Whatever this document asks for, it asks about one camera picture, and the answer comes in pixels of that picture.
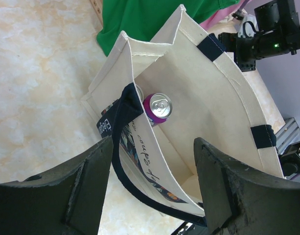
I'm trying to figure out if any green hanging shirt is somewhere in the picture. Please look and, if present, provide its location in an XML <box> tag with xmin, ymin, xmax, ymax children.
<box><xmin>96</xmin><ymin>0</ymin><xmax>240</xmax><ymax>56</ymax></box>

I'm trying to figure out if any pink hanging cloth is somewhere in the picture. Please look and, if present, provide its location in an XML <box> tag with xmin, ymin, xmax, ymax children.
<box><xmin>200</xmin><ymin>0</ymin><xmax>249</xmax><ymax>30</ymax></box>

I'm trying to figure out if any purple soda can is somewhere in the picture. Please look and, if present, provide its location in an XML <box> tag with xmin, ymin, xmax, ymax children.
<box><xmin>142</xmin><ymin>93</ymin><xmax>173</xmax><ymax>127</ymax></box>

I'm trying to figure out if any cream canvas tote bag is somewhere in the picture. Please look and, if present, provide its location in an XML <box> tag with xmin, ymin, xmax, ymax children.
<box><xmin>82</xmin><ymin>5</ymin><xmax>283</xmax><ymax>224</ymax></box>

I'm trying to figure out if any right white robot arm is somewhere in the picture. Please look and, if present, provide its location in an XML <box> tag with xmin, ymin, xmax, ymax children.
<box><xmin>218</xmin><ymin>0</ymin><xmax>300</xmax><ymax>72</ymax></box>

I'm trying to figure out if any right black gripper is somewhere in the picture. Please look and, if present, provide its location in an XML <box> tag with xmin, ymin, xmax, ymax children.
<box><xmin>218</xmin><ymin>32</ymin><xmax>260</xmax><ymax>71</ymax></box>

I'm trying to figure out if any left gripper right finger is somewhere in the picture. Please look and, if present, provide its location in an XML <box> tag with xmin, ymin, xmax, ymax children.
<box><xmin>194</xmin><ymin>138</ymin><xmax>300</xmax><ymax>235</ymax></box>

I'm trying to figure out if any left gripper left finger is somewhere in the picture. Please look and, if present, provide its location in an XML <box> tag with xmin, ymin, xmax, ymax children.
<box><xmin>0</xmin><ymin>137</ymin><xmax>113</xmax><ymax>235</ymax></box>

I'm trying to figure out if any red soda can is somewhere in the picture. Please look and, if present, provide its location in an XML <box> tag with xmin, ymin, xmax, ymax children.
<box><xmin>136</xmin><ymin>84</ymin><xmax>144</xmax><ymax>101</ymax></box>

